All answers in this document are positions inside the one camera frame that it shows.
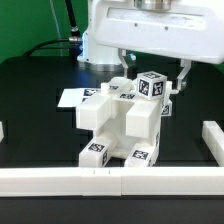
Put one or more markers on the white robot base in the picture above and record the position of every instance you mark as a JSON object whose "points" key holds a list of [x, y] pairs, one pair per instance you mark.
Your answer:
{"points": [[102, 58]]}

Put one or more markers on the white tagged cube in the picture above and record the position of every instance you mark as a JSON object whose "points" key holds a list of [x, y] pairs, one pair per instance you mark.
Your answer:
{"points": [[151, 85], [167, 111]]}

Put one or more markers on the white fence rail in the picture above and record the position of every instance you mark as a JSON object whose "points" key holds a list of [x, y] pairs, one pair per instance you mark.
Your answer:
{"points": [[213, 136], [1, 131], [111, 181]]}

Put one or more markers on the white left fence rail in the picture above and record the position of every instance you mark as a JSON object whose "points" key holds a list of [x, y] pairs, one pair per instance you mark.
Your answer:
{"points": [[1, 131]]}

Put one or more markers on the white right fence rail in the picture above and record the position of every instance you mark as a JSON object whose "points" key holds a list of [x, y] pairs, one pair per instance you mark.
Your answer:
{"points": [[213, 136]]}

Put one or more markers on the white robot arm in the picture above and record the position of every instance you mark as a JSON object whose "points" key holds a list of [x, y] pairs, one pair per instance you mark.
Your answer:
{"points": [[155, 4]]}

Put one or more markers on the white front fence rail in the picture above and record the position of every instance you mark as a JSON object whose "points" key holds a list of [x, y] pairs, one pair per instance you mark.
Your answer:
{"points": [[111, 181]]}

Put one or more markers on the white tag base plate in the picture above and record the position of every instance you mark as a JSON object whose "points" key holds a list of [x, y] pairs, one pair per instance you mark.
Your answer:
{"points": [[73, 97]]}

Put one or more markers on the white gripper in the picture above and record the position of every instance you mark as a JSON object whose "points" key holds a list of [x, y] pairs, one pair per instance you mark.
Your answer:
{"points": [[189, 30]]}

